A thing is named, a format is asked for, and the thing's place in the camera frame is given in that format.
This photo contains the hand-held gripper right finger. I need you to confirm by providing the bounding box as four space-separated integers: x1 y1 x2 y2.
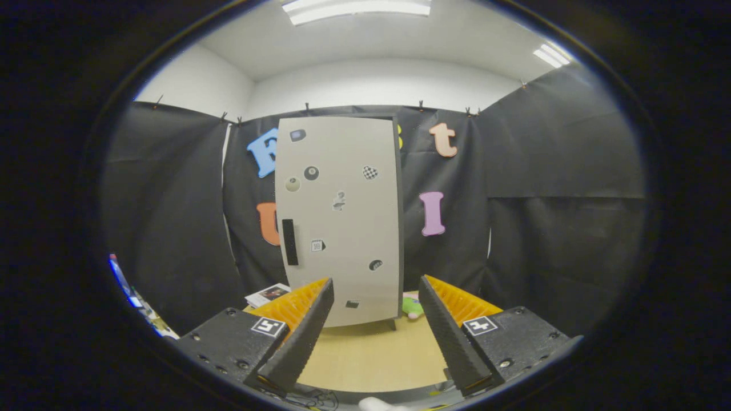
419 275 584 396

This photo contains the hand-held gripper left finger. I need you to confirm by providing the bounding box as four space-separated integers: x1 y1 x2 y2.
174 277 335 394

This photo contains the grey shoe cabinet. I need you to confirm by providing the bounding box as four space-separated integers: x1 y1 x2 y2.
274 113 406 332

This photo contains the grey shoe cabinet door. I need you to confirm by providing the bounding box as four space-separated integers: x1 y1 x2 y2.
275 116 400 329

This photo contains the pink and green plush toy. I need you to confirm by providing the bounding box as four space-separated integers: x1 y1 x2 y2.
402 291 426 320

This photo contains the white book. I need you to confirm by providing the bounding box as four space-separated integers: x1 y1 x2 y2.
246 283 292 309

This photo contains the blurred colourful clutter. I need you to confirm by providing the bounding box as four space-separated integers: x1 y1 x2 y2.
109 254 179 340

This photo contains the black backdrop cloth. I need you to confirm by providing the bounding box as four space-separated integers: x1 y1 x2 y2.
102 63 647 337

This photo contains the small ceiling light panel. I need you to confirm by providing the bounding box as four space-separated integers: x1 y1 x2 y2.
532 43 572 69

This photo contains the long ceiling light panel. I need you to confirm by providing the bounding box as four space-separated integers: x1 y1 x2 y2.
281 0 432 26

